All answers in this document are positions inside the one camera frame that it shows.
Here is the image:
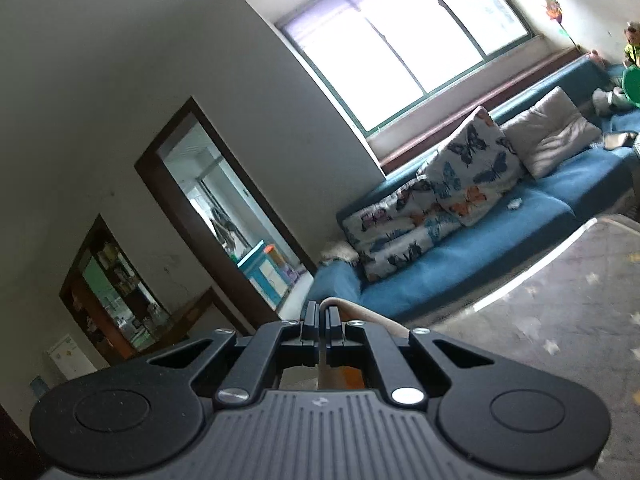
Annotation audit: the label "dark wooden sideboard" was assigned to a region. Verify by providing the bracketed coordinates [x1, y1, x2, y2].
[115, 287, 236, 361]

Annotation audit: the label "beige towel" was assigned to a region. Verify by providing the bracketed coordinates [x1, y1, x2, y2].
[319, 241, 360, 267]

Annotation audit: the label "green plastic basin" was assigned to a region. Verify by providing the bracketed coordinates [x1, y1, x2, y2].
[621, 65, 640, 108]

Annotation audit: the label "cream sweater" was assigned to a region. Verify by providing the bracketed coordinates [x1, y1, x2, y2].
[280, 298, 416, 392]

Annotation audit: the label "butterfly print pillows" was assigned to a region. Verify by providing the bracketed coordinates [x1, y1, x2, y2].
[342, 175, 463, 282]

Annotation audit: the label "hanging grey garment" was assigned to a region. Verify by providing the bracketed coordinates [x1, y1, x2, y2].
[210, 207, 238, 256]

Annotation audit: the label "dark wooden shelf cabinet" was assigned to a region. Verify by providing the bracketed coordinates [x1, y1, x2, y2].
[59, 214, 173, 361]

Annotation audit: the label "green framed window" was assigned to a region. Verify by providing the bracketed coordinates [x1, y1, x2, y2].
[245, 0, 546, 136]

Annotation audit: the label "white refrigerator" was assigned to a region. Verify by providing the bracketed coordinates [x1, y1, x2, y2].
[47, 335, 98, 386]

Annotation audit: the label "blue and white toy cabinet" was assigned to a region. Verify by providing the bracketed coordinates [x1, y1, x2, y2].
[237, 240, 293, 311]

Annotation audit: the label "beige pillow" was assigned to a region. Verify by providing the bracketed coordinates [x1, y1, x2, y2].
[500, 86, 603, 180]

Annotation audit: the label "plush toy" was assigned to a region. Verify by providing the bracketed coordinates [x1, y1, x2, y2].
[622, 20, 640, 68]

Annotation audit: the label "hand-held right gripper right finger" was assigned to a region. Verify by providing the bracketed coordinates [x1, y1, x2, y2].
[325, 307, 495, 409]

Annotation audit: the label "colourful pinwheel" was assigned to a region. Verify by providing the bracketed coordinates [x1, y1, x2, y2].
[539, 0, 583, 53]

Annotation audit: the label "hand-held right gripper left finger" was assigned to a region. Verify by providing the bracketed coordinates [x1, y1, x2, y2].
[147, 302, 321, 409]

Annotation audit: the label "blue sofa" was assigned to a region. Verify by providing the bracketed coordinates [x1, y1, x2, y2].
[305, 52, 640, 326]

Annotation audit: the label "grey cloth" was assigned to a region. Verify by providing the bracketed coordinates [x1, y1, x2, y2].
[592, 87, 631, 118]

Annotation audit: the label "dark wooden door frame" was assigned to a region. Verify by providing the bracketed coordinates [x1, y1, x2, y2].
[134, 96, 318, 333]

